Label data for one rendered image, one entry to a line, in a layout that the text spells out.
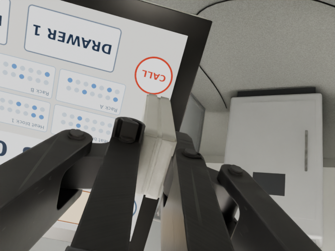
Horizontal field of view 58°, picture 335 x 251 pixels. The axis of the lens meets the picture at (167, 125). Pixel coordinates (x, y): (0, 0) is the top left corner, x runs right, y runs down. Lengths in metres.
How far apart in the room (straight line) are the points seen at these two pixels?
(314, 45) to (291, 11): 0.32
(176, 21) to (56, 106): 0.16
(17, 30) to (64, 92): 0.08
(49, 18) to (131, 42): 0.08
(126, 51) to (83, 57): 0.05
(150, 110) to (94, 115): 0.20
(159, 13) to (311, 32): 1.58
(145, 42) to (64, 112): 0.12
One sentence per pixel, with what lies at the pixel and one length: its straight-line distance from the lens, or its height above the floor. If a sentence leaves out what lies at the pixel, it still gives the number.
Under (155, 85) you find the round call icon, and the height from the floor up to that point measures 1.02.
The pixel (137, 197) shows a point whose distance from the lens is 0.39.
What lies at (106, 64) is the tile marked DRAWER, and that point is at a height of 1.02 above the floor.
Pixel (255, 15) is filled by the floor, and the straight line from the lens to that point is 1.74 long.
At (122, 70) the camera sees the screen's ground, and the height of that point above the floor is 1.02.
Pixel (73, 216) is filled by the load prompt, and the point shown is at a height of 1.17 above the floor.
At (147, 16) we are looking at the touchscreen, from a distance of 0.32.
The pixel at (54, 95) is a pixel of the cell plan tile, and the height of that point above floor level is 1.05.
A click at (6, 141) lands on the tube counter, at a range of 0.39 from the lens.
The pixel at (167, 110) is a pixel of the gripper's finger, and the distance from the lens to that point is 0.16.
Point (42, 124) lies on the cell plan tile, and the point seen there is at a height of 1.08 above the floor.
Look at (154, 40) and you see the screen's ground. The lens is 0.32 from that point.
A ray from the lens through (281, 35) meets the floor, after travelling 1.87.
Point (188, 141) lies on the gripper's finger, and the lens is 0.15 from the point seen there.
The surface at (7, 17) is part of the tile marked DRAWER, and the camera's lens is 0.36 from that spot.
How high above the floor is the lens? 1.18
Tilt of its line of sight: 21 degrees down
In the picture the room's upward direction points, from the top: 169 degrees counter-clockwise
